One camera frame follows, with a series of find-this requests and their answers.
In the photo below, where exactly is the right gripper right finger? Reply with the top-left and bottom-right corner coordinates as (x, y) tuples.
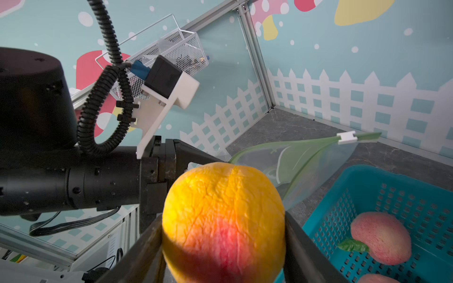
(283, 212), (348, 283)

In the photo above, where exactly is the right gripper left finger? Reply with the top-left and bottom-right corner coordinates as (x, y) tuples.
(98, 215), (166, 283)

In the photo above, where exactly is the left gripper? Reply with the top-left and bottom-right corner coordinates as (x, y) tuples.
(139, 136), (221, 233)

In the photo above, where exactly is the pink peach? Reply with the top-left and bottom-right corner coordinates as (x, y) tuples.
(357, 274), (399, 283)
(337, 212), (412, 265)

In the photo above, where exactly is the clear green zip-top bag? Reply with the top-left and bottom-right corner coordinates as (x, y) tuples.
(187, 130), (383, 211)

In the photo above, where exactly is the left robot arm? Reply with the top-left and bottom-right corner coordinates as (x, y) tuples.
(1, 1), (217, 237)

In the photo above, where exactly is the teal plastic basket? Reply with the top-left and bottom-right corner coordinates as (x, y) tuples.
(281, 165), (453, 283)

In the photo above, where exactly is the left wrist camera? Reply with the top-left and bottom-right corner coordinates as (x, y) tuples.
(130, 55), (200, 160)

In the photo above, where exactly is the white wire wall basket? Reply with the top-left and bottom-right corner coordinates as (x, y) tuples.
(94, 13), (210, 101)

